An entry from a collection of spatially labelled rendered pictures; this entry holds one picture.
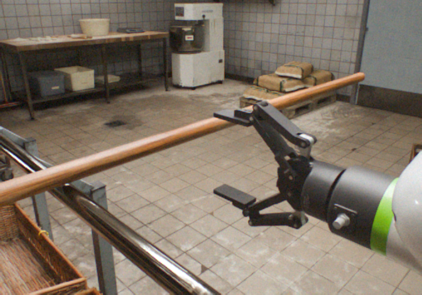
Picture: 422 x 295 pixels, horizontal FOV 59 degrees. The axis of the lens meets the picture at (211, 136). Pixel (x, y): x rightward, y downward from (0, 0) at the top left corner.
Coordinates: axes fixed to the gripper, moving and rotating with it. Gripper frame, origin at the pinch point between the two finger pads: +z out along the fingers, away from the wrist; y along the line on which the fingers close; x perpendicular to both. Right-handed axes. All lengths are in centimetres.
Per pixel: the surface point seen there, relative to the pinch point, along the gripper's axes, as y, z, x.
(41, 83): 79, 437, 141
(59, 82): 81, 437, 163
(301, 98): 0.0, 10.1, 40.1
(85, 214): 2.4, 3.2, -23.3
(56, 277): 59, 64, -8
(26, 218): 46, 83, -8
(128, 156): -0.2, 10.0, -11.8
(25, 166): 2.3, 24.0, -22.9
